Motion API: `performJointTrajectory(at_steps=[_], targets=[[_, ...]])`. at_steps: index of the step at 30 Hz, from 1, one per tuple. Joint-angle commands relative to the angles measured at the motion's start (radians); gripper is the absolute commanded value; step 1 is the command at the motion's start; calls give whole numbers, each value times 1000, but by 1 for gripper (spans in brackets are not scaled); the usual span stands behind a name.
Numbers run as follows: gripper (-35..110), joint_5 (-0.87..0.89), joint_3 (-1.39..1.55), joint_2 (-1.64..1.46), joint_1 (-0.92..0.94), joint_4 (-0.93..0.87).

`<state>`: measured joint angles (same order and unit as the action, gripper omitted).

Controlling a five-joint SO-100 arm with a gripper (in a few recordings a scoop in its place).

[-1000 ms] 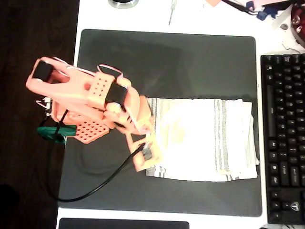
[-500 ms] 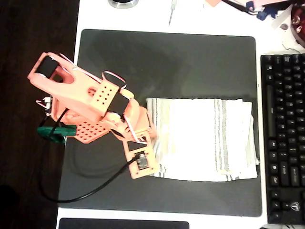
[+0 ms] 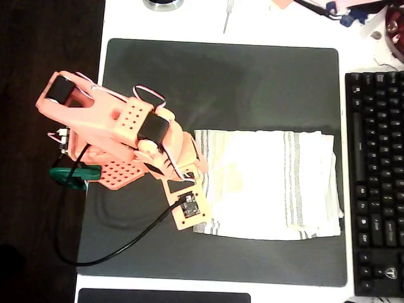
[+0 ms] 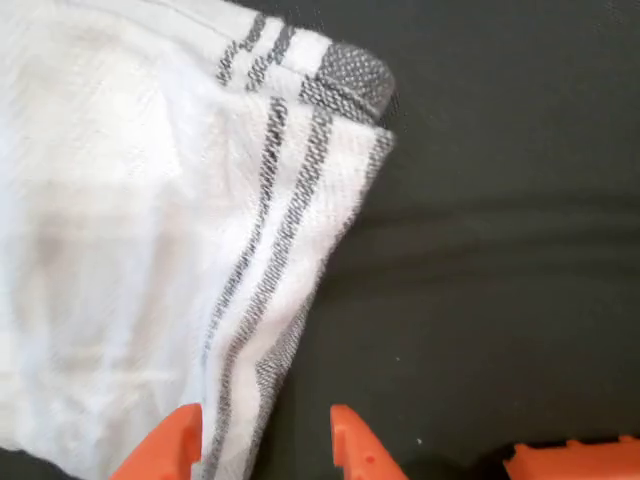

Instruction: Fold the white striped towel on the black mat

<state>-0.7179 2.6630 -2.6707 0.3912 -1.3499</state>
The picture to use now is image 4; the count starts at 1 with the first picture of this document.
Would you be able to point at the dark grey desk mat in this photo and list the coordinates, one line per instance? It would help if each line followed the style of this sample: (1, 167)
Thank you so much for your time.
(500, 250)

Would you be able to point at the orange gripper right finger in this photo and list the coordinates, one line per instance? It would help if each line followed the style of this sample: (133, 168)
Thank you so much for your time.
(357, 450)

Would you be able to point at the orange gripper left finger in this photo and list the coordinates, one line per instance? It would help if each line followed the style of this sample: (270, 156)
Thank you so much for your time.
(170, 445)

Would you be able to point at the white striped towel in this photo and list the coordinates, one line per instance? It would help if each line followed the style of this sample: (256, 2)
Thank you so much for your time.
(125, 200)

